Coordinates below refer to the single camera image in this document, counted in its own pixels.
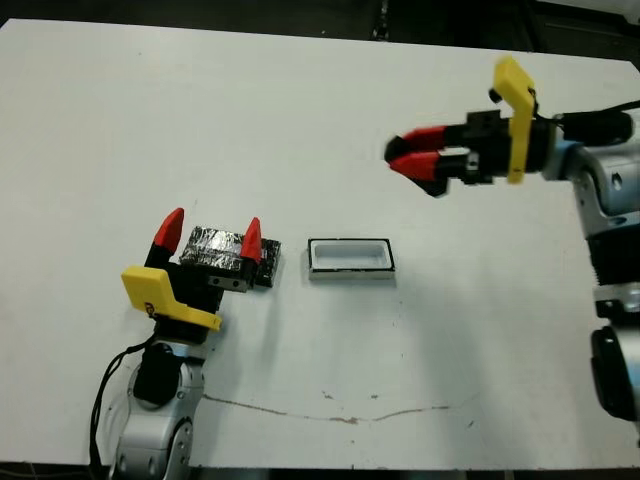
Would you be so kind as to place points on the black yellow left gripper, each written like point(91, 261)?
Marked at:
point(195, 297)

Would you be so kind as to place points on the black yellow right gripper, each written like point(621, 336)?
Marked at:
point(500, 150)

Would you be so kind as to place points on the black glossy box lid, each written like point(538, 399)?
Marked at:
point(215, 247)

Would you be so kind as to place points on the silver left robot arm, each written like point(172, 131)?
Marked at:
point(150, 440)

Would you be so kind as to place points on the white box base tray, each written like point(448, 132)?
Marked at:
point(350, 255)

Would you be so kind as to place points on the white cabinet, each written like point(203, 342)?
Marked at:
point(632, 10)

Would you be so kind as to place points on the black stand post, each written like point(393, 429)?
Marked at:
point(382, 20)

